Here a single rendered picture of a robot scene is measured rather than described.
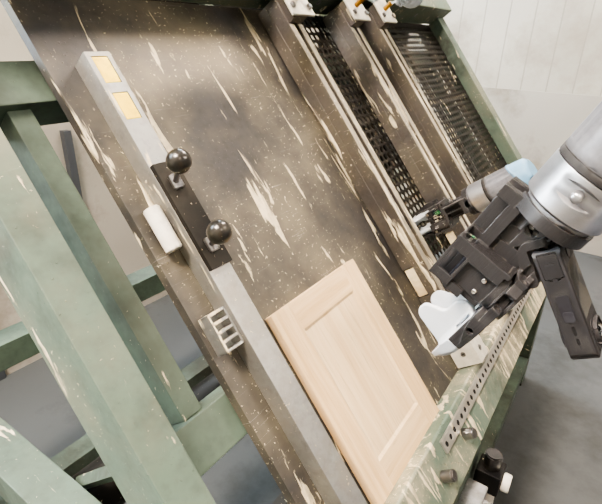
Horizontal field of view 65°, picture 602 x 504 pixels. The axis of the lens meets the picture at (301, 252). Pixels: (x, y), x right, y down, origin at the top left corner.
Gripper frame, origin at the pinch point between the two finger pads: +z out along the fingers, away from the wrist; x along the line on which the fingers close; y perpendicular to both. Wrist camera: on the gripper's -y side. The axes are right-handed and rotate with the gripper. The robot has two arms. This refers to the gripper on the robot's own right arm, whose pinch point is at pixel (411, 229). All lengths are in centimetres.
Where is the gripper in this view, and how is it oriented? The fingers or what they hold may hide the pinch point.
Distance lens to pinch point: 137.4
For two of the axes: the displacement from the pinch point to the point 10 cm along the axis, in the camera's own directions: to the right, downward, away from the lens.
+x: 4.9, 8.7, 0.1
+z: -6.6, 3.7, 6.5
